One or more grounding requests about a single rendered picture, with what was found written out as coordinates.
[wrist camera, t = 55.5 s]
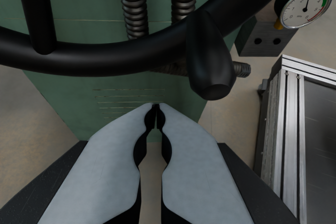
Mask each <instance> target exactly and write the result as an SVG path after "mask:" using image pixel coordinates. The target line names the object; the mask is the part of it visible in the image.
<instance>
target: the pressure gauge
mask: <svg viewBox="0 0 336 224"><path fill-rule="evenodd" d="M307 1H308V4H307ZM331 2H332V0H275V3H274V11H275V13H276V15H277V19H276V23H275V24H274V28H275V29H277V30H282V29H283V28H284V27H285V28H287V29H298V28H302V27H305V26H307V25H309V24H311V23H313V22H314V21H316V20H317V19H318V18H320V17H321V16H322V15H323V14H324V13H325V12H326V10H327V9H328V8H329V6H330V4H331ZM306 5H307V11H306V12H303V8H305V7H306Z"/></svg>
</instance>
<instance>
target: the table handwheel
mask: <svg viewBox="0 0 336 224"><path fill-rule="evenodd" d="M270 1H272V0H208V1H207V2H205V3H204V4H203V5H202V6H200V7H199V8H198V9H196V10H205V11H208V12H209V13H210V15H211V17H212V19H213V21H214V23H215V25H216V26H217V28H218V30H219V31H220V33H221V35H222V38H224V37H226V36H228V35H229V34H231V33H232V32H233V31H235V30H236V29H238V28H239V27H240V26H242V25H243V24H244V23H246V22H247V21H248V20H249V19H251V18H252V17H253V16H254V15H256V14H257V13H258V12H259V11H260V10H261V9H263V8H264V7H265V6H266V5H267V4H268V3H269V2H270ZM21 3H22V8H23V12H24V16H25V20H26V24H27V28H28V32H29V34H25V33H21V32H18V31H15V30H11V29H8V28H5V27H2V26H0V65H3V66H7V67H12V68H16V69H20V70H26V71H31V72H36V73H43V74H50V75H58V76H68V77H114V76H123V75H130V74H136V73H141V72H146V71H150V70H154V69H157V68H161V67H164V66H167V65H170V64H173V63H176V62H178V61H181V60H183V59H186V33H187V18H188V16H189V15H188V16H186V17H185V18H183V19H181V20H180V21H178V22H176V23H174V24H172V25H170V26H168V27H166V28H164V29H162V30H160V31H157V32H155V33H152V34H149V35H146V36H143V37H139V38H136V39H131V40H127V41H121V42H113V43H95V44H89V43H72V42H63V41H57V37H56V31H55V24H54V18H53V12H52V6H51V0H21ZM196 10H195V11H196Z"/></svg>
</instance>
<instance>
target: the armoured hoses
mask: <svg viewBox="0 0 336 224"><path fill-rule="evenodd" d="M146 2H147V0H121V3H122V9H123V15H124V21H125V27H126V32H127V37H128V41H129V40H133V39H137V38H141V37H144V36H147V35H149V27H148V26H149V22H148V16H147V14H148V10H147V3H146ZM195 3H196V0H171V4H172V5H171V10H172V11H171V16H172V17H171V22H172V23H171V25H173V24H175V23H176V22H178V21H180V20H182V19H183V18H185V17H186V16H188V15H190V14H191V13H192V12H194V10H195V9H196V7H195ZM232 62H233V66H234V70H235V74H236V77H239V78H246V77H248V76H249V75H250V73H251V65H249V64H248V63H243V62H238V61H232ZM149 71H150V72H154V73H162V74H170V75H177V76H184V77H188V72H187V67H186V58H185V59H182V60H180V61H177V62H175V63H172V64H169V65H166V66H163V67H160V68H156V69H152V70H149Z"/></svg>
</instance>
